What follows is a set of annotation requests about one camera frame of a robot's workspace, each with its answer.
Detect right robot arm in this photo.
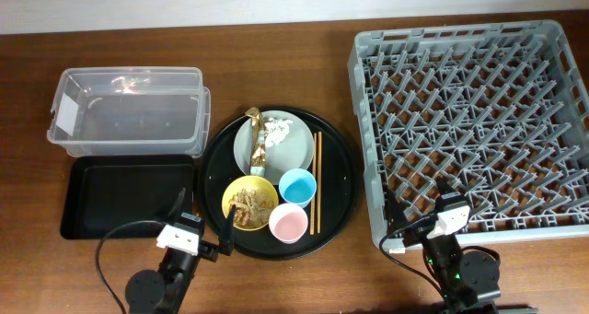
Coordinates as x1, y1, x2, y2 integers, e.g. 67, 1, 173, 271
378, 179, 539, 314

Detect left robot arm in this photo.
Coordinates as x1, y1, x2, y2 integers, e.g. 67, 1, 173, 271
124, 189, 236, 313

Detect grey dishwasher rack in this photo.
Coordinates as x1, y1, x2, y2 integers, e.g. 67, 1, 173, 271
348, 20, 588, 251

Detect gold snack wrapper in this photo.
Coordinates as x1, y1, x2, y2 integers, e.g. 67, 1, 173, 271
246, 107, 266, 177

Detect grey plate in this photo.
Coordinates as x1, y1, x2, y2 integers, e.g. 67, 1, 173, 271
233, 110, 313, 185

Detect pink cup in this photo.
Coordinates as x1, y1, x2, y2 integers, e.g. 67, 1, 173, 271
268, 204, 308, 244

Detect yellow bowl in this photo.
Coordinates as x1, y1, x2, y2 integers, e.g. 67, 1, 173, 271
222, 175, 279, 231

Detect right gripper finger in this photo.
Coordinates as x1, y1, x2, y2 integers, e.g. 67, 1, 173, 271
385, 189, 408, 236
435, 177, 455, 195

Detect black rectangular tray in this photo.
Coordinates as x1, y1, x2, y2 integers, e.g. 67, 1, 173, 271
60, 155, 195, 239

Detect clear plastic storage bin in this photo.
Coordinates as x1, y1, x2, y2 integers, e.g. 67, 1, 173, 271
47, 66, 212, 157

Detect wooden chopstick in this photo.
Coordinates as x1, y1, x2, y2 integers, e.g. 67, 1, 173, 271
309, 133, 318, 236
317, 132, 323, 234

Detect white tissue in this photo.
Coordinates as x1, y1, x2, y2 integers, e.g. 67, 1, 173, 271
264, 117, 293, 148

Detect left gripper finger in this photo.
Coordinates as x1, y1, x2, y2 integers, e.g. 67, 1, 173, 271
218, 204, 236, 256
167, 188, 186, 223

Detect food scraps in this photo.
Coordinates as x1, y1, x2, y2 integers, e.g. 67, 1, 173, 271
229, 189, 274, 229

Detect light blue cup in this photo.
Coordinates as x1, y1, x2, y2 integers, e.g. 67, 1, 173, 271
279, 169, 313, 208

